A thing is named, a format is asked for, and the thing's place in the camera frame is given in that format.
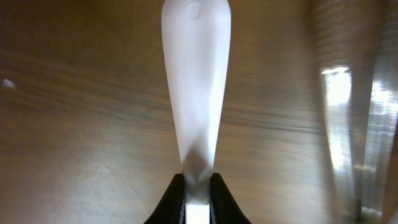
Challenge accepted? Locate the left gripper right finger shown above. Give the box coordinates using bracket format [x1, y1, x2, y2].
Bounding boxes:
[210, 172, 251, 224]

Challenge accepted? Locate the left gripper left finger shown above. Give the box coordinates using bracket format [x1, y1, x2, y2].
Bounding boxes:
[144, 174, 185, 224]

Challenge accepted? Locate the white plastic knife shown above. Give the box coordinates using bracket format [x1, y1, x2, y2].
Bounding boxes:
[161, 0, 231, 223]

